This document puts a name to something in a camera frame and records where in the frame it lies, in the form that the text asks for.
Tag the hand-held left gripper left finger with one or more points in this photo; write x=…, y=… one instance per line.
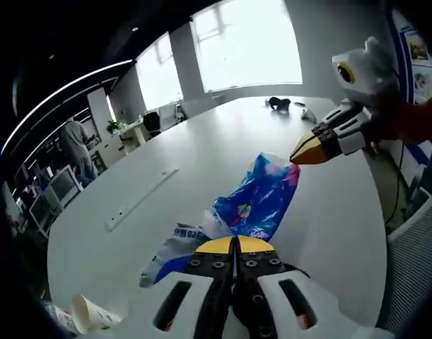
x=208, y=282

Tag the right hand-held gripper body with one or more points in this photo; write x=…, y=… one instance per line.
x=371, y=74

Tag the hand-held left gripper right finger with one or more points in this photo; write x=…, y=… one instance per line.
x=261, y=282

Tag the white and blue bag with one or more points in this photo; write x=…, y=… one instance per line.
x=173, y=254

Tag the blue plastic packet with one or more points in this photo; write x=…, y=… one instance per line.
x=261, y=197

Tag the white paper cup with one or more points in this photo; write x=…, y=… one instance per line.
x=92, y=316

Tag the person's right hand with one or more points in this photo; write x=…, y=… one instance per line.
x=389, y=120

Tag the small white device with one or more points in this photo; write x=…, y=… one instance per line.
x=308, y=115

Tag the black headset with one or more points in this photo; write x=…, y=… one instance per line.
x=279, y=103

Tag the white inset socket panel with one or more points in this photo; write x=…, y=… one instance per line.
x=141, y=199

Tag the black office chair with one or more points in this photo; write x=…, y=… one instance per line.
x=152, y=123

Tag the green potted plant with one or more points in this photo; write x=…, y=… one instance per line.
x=114, y=127

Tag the long ceiling light strip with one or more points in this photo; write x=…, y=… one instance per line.
x=53, y=95

